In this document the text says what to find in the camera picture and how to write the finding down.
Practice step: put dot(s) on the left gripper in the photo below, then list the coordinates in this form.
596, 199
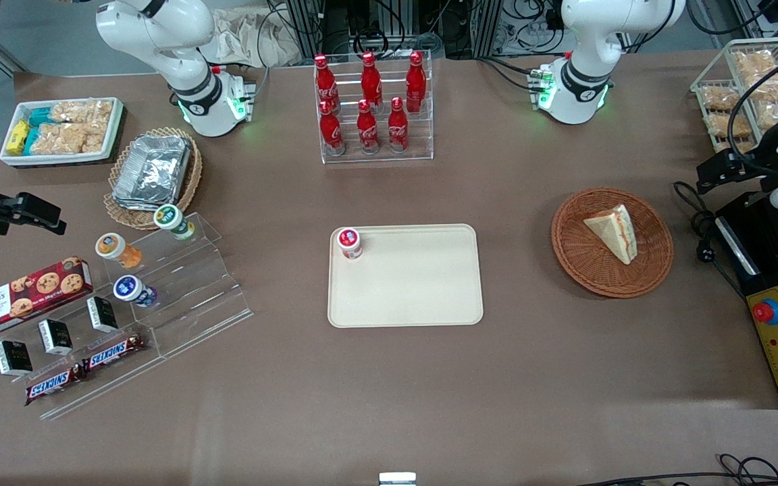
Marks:
752, 164

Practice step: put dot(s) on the triangular sandwich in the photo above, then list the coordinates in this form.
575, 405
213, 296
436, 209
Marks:
615, 233

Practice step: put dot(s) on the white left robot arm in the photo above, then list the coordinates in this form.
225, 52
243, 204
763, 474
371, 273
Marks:
588, 47

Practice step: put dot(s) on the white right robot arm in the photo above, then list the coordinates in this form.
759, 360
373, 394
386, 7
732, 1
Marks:
173, 47

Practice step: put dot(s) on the light tan wicker basket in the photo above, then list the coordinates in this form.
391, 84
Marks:
125, 216

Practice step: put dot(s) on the brown round wicker basket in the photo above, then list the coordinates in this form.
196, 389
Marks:
581, 270

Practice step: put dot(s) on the beige plastic tray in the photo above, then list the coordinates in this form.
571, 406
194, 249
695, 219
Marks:
409, 283

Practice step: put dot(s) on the teal snack pack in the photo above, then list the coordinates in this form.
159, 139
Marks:
31, 140
39, 116

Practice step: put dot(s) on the yellow snack pack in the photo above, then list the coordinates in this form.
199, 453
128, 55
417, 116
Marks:
17, 138

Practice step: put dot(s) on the orange lid yogurt cup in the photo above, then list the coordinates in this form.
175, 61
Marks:
113, 246

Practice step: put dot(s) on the red Walkers cookie box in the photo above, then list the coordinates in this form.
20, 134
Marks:
24, 297

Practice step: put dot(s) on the black tabletop appliance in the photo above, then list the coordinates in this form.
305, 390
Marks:
767, 256

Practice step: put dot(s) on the white rectangular snack bin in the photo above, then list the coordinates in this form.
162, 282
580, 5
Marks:
117, 128

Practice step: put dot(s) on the blue lid yogurt cup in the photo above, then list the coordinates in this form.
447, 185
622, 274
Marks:
129, 289

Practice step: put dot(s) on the small black white box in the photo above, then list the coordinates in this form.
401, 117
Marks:
102, 314
13, 358
55, 337

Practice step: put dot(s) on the stacked aluminium foil containers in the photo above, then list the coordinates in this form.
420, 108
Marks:
152, 169

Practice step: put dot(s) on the green lid yogurt cup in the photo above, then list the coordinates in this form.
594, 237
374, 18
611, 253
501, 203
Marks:
169, 217

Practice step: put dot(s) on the Snickers chocolate bar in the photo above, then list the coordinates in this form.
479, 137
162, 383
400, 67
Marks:
112, 352
53, 385

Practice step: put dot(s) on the clear acrylic step display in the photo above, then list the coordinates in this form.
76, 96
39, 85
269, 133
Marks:
193, 290

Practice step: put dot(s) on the beige cloth bag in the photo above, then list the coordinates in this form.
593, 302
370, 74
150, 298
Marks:
240, 40

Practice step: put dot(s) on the clear acrylic bottle rack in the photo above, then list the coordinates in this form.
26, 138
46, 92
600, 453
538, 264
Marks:
423, 135

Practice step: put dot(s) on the red cola bottle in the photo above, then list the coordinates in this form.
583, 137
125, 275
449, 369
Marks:
367, 131
325, 81
398, 128
416, 81
332, 131
371, 77

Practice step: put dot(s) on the red lid yogurt cup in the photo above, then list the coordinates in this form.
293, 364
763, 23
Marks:
349, 241

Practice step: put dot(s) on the aluminium frame equipment rack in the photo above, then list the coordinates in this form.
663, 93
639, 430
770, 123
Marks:
335, 20

